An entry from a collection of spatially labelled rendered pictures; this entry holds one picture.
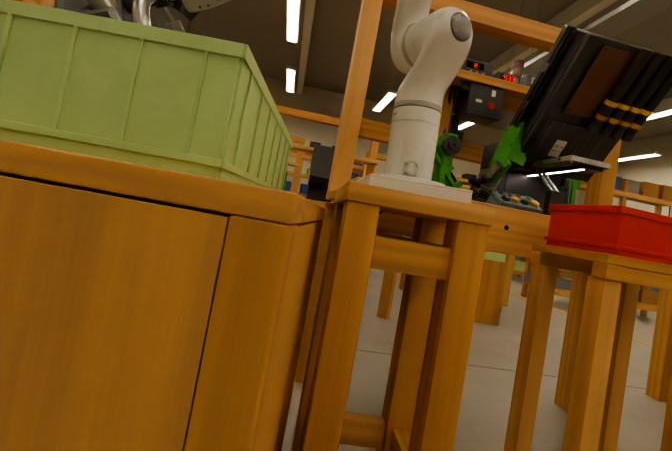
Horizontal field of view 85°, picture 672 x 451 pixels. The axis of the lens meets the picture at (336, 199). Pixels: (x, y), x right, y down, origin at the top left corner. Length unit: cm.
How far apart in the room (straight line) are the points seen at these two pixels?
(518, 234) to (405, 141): 58
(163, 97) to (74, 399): 35
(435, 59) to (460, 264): 47
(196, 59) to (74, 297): 31
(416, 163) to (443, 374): 46
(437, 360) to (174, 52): 73
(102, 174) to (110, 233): 7
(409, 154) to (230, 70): 52
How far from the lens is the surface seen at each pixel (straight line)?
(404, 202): 78
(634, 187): 785
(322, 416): 86
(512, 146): 161
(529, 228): 135
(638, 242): 116
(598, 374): 113
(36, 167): 53
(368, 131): 187
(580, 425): 115
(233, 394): 46
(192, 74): 51
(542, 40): 232
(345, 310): 79
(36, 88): 59
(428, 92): 94
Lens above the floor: 77
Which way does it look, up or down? 3 degrees up
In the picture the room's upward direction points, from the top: 10 degrees clockwise
